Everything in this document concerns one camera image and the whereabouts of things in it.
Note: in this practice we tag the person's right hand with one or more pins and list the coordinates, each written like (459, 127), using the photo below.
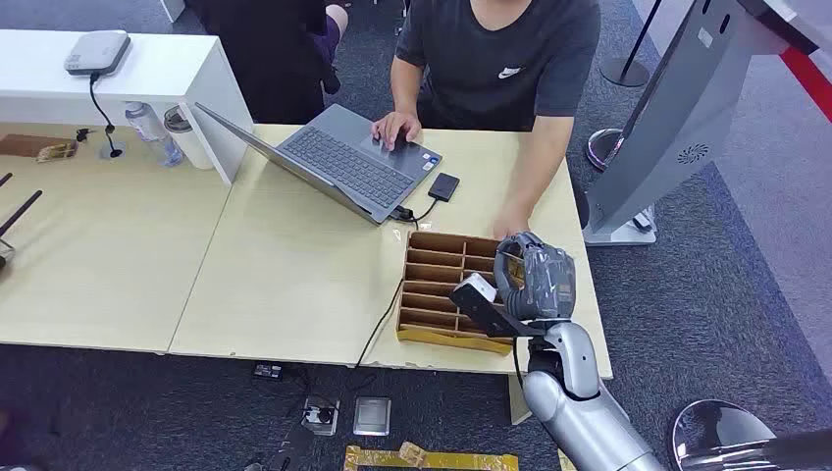
(395, 127)

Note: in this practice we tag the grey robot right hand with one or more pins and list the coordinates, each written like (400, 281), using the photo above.
(543, 279)

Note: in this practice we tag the person's left hand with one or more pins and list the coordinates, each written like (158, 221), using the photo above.
(510, 224)

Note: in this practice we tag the person's right forearm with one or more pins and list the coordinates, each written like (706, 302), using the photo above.
(406, 88)

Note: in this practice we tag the person's left forearm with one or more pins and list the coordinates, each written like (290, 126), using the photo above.
(539, 162)

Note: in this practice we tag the small black card reader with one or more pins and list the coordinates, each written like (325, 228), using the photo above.
(444, 187)

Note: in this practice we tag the person in dark clothing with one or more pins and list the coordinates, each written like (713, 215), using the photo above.
(273, 58)

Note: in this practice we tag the grey laptop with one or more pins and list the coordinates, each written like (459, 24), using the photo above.
(351, 166)

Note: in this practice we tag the cardboard divider box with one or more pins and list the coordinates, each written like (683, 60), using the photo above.
(432, 292)

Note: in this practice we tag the chrome stanchion base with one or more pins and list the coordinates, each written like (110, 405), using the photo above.
(599, 148)

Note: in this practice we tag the black stanchion pole with base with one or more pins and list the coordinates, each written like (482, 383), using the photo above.
(625, 68)

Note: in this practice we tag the grey kiosk stand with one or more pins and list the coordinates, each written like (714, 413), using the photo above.
(676, 110)

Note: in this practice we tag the yellow tape strip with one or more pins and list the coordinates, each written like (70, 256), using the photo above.
(442, 460)

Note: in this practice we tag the white cup with lid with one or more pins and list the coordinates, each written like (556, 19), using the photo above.
(188, 140)

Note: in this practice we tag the metal floor plate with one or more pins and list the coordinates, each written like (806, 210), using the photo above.
(372, 416)

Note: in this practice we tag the chrome chair base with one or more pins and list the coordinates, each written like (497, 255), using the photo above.
(721, 435)

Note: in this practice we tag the white counter shelf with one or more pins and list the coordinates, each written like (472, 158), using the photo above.
(162, 78)

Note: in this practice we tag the clear water bottle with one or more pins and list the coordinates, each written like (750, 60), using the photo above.
(151, 130)

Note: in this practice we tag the metal floor socket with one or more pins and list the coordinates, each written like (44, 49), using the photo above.
(320, 416)

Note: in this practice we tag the small black power adapter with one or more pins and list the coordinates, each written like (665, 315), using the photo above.
(268, 371)

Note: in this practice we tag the grey router box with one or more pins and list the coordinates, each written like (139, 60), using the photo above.
(97, 52)

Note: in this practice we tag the red barrier belt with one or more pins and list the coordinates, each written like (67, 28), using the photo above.
(809, 78)

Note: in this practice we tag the black rod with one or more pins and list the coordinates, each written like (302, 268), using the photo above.
(5, 179)
(19, 213)

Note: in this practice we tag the pale wrist camera, black bracket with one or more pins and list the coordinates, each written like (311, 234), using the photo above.
(476, 288)

